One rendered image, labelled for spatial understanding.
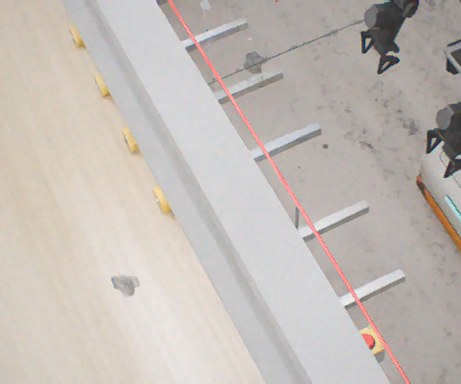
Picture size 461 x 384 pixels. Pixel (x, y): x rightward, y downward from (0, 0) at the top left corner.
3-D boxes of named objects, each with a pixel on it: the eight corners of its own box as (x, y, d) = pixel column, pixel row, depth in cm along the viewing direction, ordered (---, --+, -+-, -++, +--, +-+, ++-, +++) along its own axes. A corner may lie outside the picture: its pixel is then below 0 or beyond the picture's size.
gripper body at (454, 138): (451, 158, 288) (464, 139, 283) (432, 132, 294) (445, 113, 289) (467, 157, 292) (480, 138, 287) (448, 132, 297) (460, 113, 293)
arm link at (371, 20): (420, 4, 303) (404, -14, 308) (390, 3, 297) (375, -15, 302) (403, 35, 311) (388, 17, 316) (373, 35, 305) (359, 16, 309)
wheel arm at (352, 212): (363, 205, 314) (363, 197, 310) (369, 214, 312) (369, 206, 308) (229, 268, 306) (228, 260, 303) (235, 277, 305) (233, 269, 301)
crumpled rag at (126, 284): (145, 283, 297) (143, 279, 295) (128, 300, 294) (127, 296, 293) (122, 266, 301) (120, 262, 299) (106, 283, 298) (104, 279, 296)
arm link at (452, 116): (497, 107, 279) (480, 85, 284) (468, 106, 273) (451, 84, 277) (475, 138, 287) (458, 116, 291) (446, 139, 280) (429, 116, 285)
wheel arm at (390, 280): (399, 274, 300) (399, 266, 297) (405, 283, 298) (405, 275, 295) (262, 340, 293) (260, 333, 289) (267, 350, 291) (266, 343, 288)
